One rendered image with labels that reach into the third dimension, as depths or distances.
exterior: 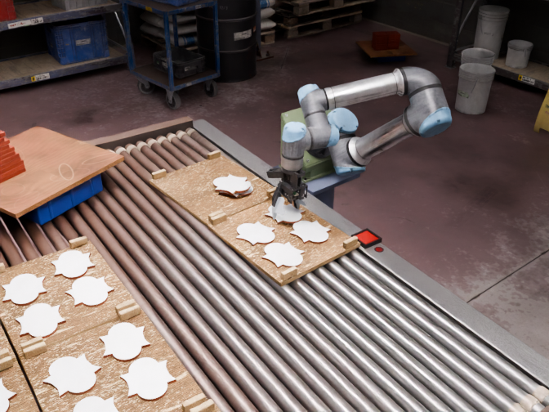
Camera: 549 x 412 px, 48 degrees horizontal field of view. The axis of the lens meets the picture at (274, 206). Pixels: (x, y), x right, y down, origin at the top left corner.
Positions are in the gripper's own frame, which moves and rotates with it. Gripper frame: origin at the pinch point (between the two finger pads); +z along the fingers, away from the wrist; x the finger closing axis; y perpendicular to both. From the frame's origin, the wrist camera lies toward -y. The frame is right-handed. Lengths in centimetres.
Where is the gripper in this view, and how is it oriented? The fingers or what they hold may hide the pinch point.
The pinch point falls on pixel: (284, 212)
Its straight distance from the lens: 224.2
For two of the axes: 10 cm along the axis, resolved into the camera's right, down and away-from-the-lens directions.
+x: 7.8, -3.1, 5.4
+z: -0.5, 8.3, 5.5
